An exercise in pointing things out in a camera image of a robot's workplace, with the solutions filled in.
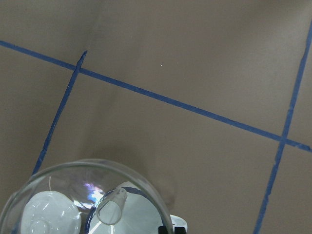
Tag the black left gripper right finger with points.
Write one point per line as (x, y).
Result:
(179, 230)

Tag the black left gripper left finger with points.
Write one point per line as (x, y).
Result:
(162, 230)

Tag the white enamel cup lid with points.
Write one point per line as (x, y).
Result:
(50, 212)

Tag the white enamel mug blue rim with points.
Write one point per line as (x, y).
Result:
(126, 208)

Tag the blue tape line upper row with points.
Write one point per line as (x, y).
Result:
(141, 91)

